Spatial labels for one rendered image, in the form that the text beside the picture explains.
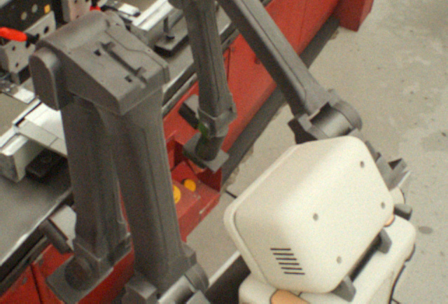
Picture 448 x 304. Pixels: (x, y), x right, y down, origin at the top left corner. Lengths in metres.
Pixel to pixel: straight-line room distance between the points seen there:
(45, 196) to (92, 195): 0.68
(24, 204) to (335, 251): 0.84
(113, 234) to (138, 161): 0.24
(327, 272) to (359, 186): 0.13
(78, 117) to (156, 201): 0.13
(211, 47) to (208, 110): 0.17
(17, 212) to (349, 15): 2.48
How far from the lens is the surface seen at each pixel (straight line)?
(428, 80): 3.42
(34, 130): 1.49
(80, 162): 0.81
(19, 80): 1.44
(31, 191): 1.53
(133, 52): 0.67
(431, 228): 2.73
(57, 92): 0.69
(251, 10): 1.11
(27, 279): 1.56
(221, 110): 1.39
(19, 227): 1.47
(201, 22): 1.23
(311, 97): 1.12
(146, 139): 0.69
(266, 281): 0.95
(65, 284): 1.13
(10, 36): 1.25
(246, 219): 0.88
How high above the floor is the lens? 2.03
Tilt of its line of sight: 45 degrees down
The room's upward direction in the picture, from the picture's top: 5 degrees clockwise
